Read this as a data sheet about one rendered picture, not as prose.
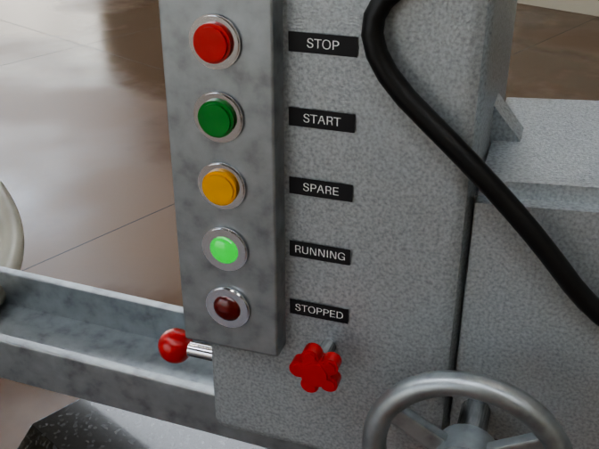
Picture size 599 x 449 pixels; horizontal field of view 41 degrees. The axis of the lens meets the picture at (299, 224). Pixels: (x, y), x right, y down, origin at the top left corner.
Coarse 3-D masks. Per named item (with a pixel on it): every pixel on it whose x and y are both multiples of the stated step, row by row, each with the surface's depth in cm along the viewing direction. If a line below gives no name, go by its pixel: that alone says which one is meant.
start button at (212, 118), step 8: (208, 104) 53; (216, 104) 53; (224, 104) 53; (200, 112) 54; (208, 112) 53; (216, 112) 53; (224, 112) 53; (232, 112) 53; (200, 120) 54; (208, 120) 54; (216, 120) 54; (224, 120) 53; (232, 120) 53; (208, 128) 54; (216, 128) 54; (224, 128) 54; (232, 128) 54; (216, 136) 54; (224, 136) 54
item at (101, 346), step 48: (48, 288) 92; (96, 288) 91; (0, 336) 83; (48, 336) 90; (96, 336) 90; (144, 336) 90; (48, 384) 82; (96, 384) 80; (144, 384) 78; (192, 384) 77; (240, 432) 77
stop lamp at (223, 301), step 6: (216, 300) 61; (222, 300) 61; (228, 300) 61; (234, 300) 61; (216, 306) 61; (222, 306) 61; (228, 306) 61; (234, 306) 61; (216, 312) 61; (222, 312) 61; (228, 312) 61; (234, 312) 61; (240, 312) 61; (222, 318) 62; (228, 318) 61; (234, 318) 61
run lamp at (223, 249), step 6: (216, 240) 58; (222, 240) 58; (228, 240) 58; (210, 246) 59; (216, 246) 58; (222, 246) 58; (228, 246) 58; (234, 246) 58; (216, 252) 59; (222, 252) 58; (228, 252) 58; (234, 252) 58; (216, 258) 59; (222, 258) 59; (228, 258) 59; (234, 258) 59
